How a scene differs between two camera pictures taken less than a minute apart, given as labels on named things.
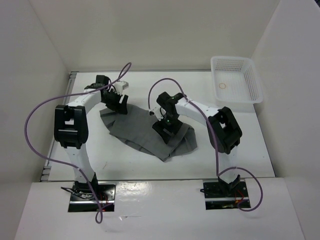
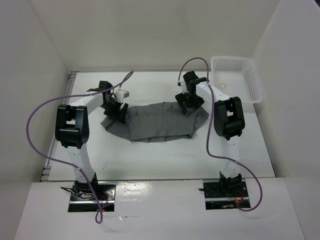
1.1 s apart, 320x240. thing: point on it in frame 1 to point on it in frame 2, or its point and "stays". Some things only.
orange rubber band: [222, 83] stays
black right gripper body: [171, 122] to [190, 100]
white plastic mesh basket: [235, 80] stays
